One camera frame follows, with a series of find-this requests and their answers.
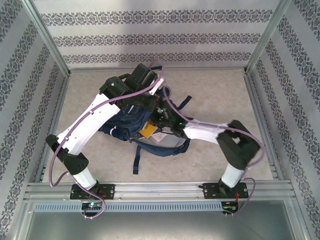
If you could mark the yellow book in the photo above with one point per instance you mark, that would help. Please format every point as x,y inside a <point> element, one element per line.
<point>147,131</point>

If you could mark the navy blue backpack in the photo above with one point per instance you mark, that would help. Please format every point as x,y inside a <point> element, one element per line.
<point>130,117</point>

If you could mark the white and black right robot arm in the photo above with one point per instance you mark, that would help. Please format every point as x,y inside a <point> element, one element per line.
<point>205,131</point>

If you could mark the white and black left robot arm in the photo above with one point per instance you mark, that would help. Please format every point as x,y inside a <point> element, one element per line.
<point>85,127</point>

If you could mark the small circuit board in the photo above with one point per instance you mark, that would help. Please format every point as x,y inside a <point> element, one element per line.
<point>228,208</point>
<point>91,205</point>

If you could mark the grey metal panel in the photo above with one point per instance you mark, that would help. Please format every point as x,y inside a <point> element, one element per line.
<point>150,226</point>

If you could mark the aluminium mounting rail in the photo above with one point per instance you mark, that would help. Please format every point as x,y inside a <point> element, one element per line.
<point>160,191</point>

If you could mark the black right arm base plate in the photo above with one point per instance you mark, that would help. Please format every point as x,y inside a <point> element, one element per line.
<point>208,191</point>

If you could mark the aluminium frame post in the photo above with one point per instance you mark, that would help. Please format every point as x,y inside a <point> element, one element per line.
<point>267,37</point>
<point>46,37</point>

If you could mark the aluminium frame side rail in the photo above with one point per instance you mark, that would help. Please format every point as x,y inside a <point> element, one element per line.
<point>263,125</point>

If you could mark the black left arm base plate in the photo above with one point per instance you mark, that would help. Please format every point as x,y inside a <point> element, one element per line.
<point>107,191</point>

